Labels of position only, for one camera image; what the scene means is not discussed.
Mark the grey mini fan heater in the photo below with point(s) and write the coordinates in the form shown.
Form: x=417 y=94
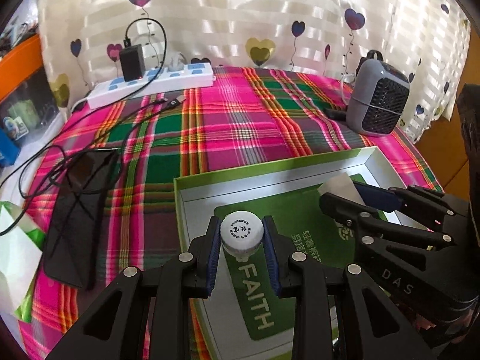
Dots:
x=378 y=98

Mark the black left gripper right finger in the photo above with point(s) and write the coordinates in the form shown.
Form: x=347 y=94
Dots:
x=340 y=313

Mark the wooden cabinet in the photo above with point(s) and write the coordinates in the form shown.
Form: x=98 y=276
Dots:
x=442 y=145

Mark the green white tissue pack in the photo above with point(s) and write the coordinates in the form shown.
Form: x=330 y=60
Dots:
x=21 y=249

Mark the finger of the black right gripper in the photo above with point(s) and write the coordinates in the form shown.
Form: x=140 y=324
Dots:
x=408 y=245
x=428 y=207

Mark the white wall charger plug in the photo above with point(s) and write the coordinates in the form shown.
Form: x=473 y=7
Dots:
x=341 y=185

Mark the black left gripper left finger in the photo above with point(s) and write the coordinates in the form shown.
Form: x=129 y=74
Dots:
x=144 y=314

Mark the green shallow cardboard box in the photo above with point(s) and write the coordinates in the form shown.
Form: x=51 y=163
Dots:
x=243 y=318

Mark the plaid pink green tablecloth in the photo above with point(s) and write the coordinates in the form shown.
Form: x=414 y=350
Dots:
x=249 y=116

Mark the heart patterned white curtain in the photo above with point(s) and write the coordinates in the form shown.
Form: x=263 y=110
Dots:
x=427 y=40

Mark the white bottle cap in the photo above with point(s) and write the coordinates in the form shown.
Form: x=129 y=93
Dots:
x=241 y=234

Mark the blue carton box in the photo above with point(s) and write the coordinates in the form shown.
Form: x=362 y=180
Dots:
x=9 y=151

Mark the orange lidded storage bin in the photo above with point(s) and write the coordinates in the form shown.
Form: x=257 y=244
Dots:
x=28 y=106

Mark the white power strip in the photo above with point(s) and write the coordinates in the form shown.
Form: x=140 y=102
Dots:
x=192 y=76

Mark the black smartphone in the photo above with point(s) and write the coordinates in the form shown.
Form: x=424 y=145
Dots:
x=69 y=255

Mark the black power adapter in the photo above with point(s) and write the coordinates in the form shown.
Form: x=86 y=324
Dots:
x=132 y=62

